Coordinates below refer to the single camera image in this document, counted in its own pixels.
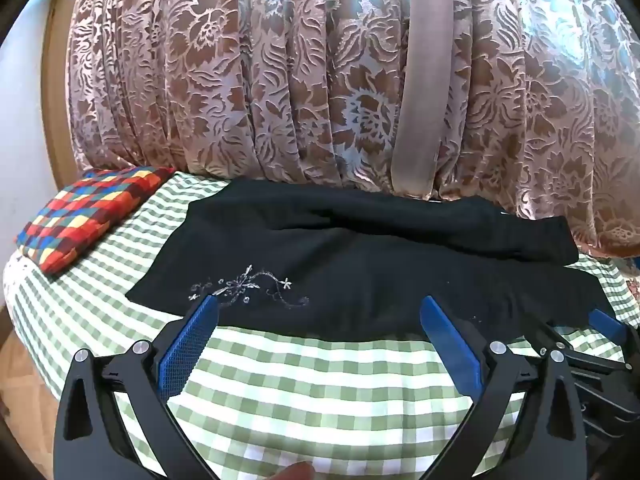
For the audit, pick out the wooden frame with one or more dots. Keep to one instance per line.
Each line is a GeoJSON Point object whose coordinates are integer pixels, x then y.
{"type": "Point", "coordinates": [52, 110]}

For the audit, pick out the green checked bedsheet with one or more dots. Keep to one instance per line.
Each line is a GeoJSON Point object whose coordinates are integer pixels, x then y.
{"type": "Point", "coordinates": [300, 385]}

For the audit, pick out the person's left hand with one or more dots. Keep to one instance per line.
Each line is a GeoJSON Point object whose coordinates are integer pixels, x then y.
{"type": "Point", "coordinates": [296, 472]}

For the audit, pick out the colourful checked pillow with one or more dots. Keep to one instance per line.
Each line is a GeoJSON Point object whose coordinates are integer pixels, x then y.
{"type": "Point", "coordinates": [85, 215]}

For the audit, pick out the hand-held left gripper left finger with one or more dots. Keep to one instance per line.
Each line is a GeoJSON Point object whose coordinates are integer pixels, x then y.
{"type": "Point", "coordinates": [187, 347]}

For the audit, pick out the plain beige curtain band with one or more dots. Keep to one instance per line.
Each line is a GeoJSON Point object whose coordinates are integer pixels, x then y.
{"type": "Point", "coordinates": [430, 110]}

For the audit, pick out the black embroidered pants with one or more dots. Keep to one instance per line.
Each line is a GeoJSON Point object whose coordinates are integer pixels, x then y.
{"type": "Point", "coordinates": [350, 270]}

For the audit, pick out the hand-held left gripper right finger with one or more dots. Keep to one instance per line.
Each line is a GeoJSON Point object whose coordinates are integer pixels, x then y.
{"type": "Point", "coordinates": [452, 345]}

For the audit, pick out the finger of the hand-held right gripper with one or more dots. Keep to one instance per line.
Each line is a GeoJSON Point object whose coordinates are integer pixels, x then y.
{"type": "Point", "coordinates": [606, 322]}

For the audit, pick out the brown floral curtain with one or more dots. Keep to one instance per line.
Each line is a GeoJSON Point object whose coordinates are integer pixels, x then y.
{"type": "Point", "coordinates": [250, 85]}

